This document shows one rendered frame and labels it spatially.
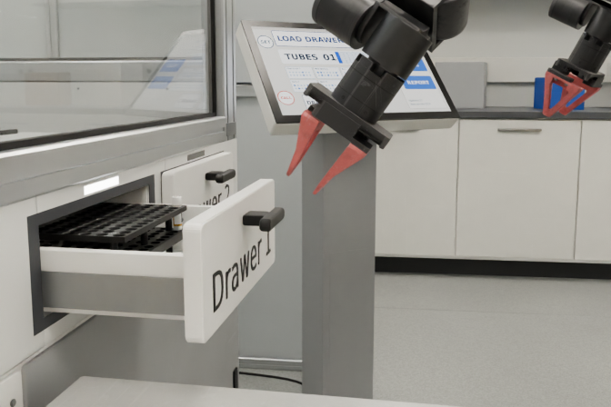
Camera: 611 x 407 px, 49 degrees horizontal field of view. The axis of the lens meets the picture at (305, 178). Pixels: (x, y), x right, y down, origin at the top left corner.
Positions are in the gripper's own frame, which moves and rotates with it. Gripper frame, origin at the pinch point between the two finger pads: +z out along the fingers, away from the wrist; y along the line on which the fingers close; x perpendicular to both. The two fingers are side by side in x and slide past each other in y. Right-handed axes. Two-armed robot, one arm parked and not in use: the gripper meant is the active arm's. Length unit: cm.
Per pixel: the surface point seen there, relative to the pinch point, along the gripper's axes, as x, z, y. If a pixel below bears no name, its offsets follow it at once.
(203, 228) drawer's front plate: 17.1, 5.2, 3.8
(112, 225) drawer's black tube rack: 7.2, 14.8, 13.5
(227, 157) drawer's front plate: -39.5, 13.7, 15.5
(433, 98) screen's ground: -104, -13, -9
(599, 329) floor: -223, 28, -127
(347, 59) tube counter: -98, -9, 14
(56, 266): 15.8, 17.4, 13.5
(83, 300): 16.0, 18.4, 9.6
